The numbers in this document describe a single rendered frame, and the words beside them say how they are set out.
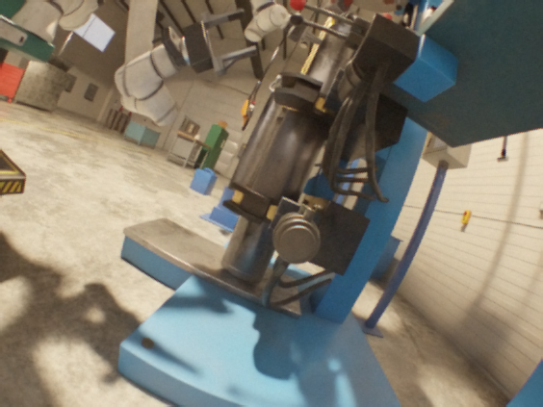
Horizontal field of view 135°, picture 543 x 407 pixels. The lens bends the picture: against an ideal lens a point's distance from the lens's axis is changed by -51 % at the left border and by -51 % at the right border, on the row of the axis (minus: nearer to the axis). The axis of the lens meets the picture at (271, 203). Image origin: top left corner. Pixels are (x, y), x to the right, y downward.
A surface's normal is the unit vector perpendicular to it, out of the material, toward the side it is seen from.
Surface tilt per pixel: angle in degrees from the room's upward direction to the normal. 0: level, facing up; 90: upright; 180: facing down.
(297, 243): 90
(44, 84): 90
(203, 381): 0
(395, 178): 90
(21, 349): 0
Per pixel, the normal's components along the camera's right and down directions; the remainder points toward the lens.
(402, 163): -0.04, 0.06
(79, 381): 0.40, -0.91
